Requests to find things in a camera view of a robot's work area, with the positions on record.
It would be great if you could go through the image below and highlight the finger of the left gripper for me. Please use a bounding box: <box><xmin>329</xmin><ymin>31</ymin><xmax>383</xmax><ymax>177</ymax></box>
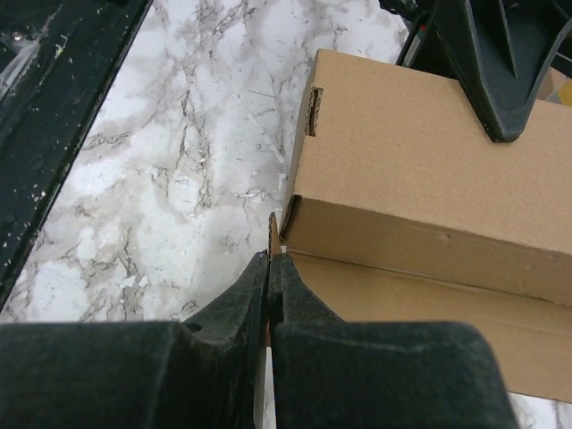
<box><xmin>433</xmin><ymin>1</ymin><xmax>571</xmax><ymax>143</ymax></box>

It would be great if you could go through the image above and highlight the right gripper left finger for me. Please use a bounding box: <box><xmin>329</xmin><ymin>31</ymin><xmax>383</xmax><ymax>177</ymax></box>
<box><xmin>1</xmin><ymin>252</ymin><xmax>268</xmax><ymax>428</ymax></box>

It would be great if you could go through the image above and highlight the cardboard box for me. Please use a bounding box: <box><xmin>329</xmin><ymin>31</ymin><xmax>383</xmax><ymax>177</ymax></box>
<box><xmin>271</xmin><ymin>49</ymin><xmax>571</xmax><ymax>402</ymax></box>

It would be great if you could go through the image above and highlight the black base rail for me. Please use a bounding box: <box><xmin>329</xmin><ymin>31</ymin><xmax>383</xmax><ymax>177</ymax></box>
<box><xmin>1</xmin><ymin>1</ymin><xmax>151</xmax><ymax>301</ymax></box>

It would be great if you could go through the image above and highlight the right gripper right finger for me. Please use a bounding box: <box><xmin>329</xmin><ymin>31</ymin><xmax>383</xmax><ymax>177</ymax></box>
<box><xmin>268</xmin><ymin>254</ymin><xmax>517</xmax><ymax>428</ymax></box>

